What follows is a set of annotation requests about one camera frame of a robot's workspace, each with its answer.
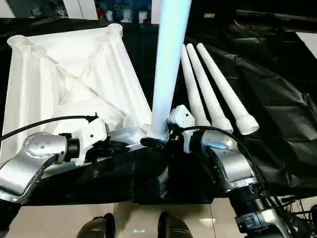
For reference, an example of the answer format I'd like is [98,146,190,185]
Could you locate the white plastic table leg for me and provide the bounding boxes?
[150,0,193,140]
[196,42,260,136]
[186,43,234,134]
[181,44,211,127]

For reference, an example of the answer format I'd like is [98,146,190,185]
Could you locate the white plastic table top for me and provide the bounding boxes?
[0,23,166,171]

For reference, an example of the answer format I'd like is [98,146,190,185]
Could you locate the dark robot left foot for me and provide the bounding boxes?
[78,212,116,238]

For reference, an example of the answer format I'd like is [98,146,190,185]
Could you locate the dark robot foot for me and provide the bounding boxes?
[158,211,197,238]
[78,212,116,238]

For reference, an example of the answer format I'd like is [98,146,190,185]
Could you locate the dark robot right foot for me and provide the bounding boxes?
[158,211,197,238]

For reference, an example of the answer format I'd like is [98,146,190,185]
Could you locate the black work mat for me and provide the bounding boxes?
[0,17,317,206]

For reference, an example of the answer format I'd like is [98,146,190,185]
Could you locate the black cabinet with gold label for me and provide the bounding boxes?
[192,0,317,28]

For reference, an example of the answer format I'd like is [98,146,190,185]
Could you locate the white display cabinet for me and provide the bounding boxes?
[0,0,160,25]

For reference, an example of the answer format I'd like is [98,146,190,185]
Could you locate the white flat board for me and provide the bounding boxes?
[295,31,317,60]

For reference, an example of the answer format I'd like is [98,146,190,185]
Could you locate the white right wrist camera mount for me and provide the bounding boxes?
[169,104,197,155]

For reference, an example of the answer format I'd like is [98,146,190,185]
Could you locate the black left wrist camera cable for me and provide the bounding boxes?
[0,114,99,140]

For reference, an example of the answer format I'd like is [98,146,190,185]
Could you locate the tangled black floor cables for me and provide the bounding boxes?
[281,195,317,238]

